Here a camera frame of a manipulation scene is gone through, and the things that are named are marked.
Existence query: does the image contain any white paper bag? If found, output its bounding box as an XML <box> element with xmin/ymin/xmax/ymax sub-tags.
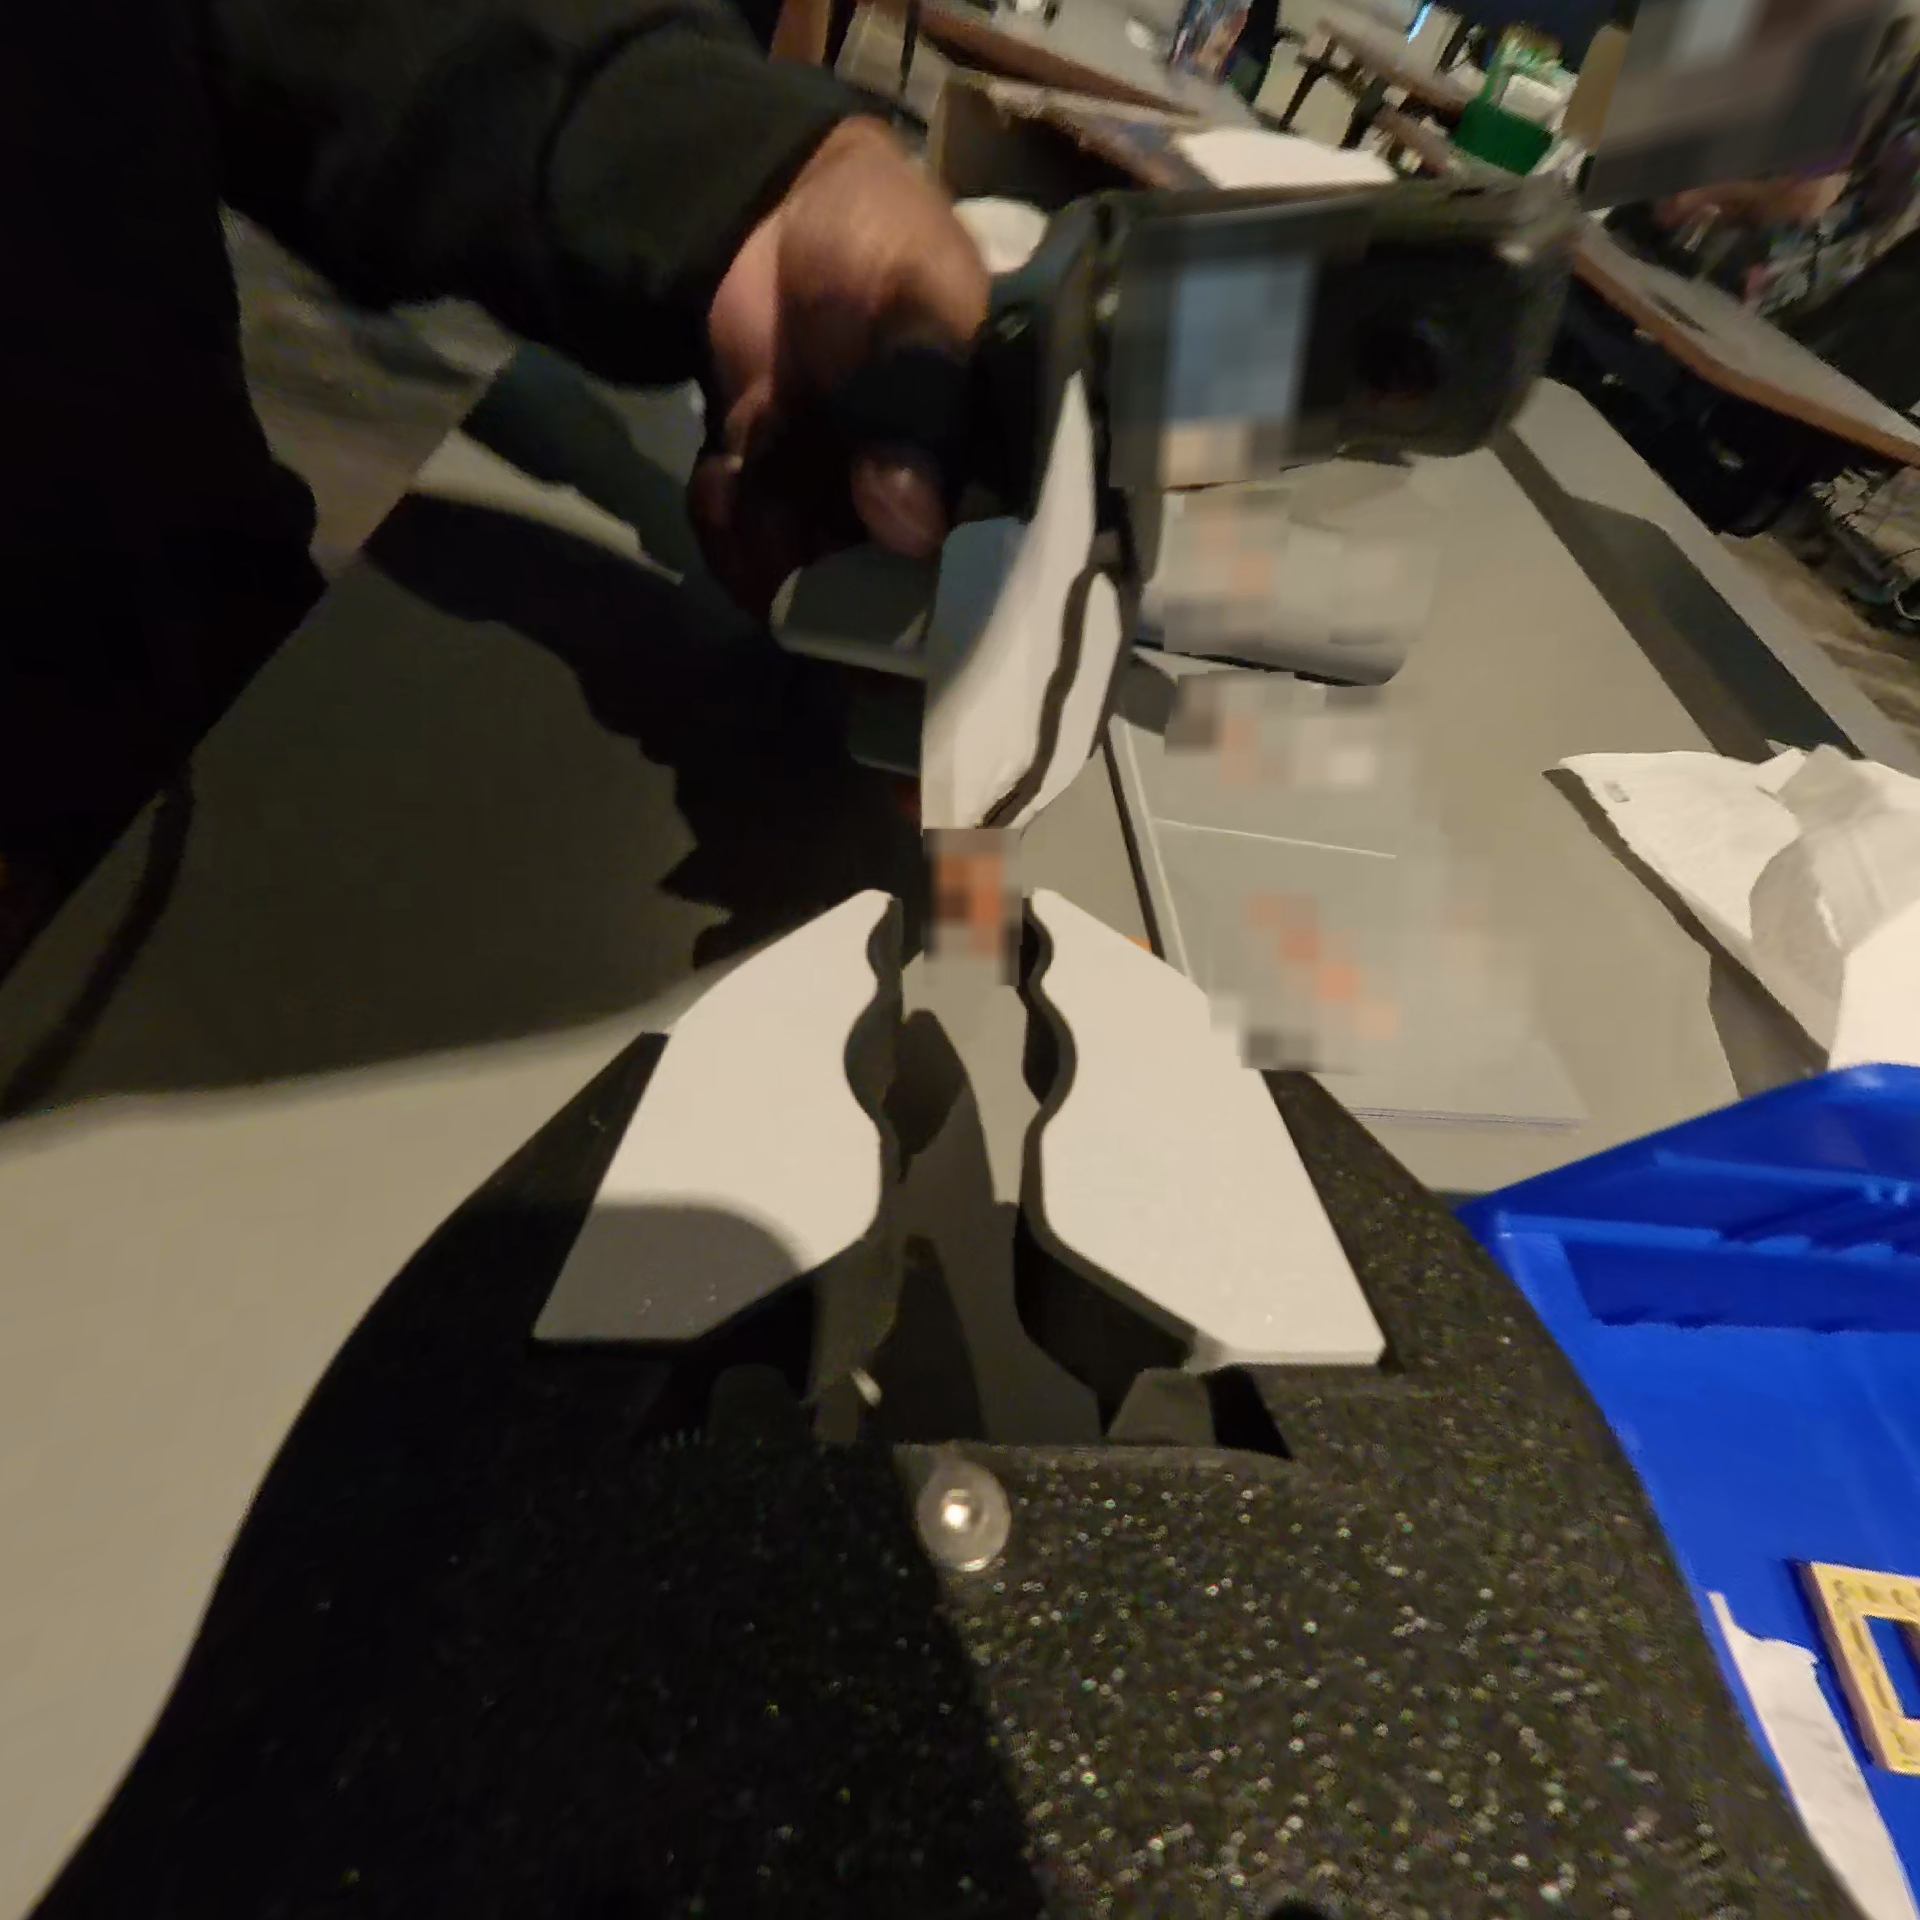
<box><xmin>1552</xmin><ymin>741</ymin><xmax>1920</xmax><ymax>1098</ymax></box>

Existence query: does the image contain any person's left hand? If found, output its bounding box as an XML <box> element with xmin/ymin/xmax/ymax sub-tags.
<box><xmin>690</xmin><ymin>119</ymin><xmax>995</xmax><ymax>606</ymax></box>

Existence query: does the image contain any white paper slip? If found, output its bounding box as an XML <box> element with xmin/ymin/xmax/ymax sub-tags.
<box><xmin>1705</xmin><ymin>1589</ymin><xmax>1883</xmax><ymax>1920</ymax></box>

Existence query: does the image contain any wooden table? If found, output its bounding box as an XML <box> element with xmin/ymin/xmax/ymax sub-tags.
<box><xmin>1559</xmin><ymin>223</ymin><xmax>1920</xmax><ymax>468</ymax></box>

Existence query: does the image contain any blue storage bin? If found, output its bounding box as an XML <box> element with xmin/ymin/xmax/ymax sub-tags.
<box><xmin>1453</xmin><ymin>1063</ymin><xmax>1920</xmax><ymax>1920</ymax></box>

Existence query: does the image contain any grey instruction booklet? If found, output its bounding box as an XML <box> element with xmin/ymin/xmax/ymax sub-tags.
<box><xmin>1110</xmin><ymin>449</ymin><xmax>1591</xmax><ymax>1127</ymax></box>

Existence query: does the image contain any green box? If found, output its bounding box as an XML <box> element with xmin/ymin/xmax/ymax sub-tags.
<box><xmin>1453</xmin><ymin>66</ymin><xmax>1554</xmax><ymax>173</ymax></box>

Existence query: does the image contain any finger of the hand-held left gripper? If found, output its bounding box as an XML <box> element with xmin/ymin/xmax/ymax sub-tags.
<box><xmin>1002</xmin><ymin>573</ymin><xmax>1128</xmax><ymax>830</ymax></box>
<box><xmin>913</xmin><ymin>373</ymin><xmax>1112</xmax><ymax>830</ymax></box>

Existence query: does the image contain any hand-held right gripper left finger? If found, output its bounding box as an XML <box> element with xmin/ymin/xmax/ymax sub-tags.
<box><xmin>531</xmin><ymin>887</ymin><xmax>918</xmax><ymax>1434</ymax></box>

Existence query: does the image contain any person's left forearm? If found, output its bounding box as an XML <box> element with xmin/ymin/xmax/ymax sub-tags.
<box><xmin>193</xmin><ymin>0</ymin><xmax>902</xmax><ymax>392</ymax></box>

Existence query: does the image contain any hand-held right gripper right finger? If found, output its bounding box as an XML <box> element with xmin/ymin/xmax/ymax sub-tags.
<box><xmin>1015</xmin><ymin>887</ymin><xmax>1386</xmax><ymax>1373</ymax></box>

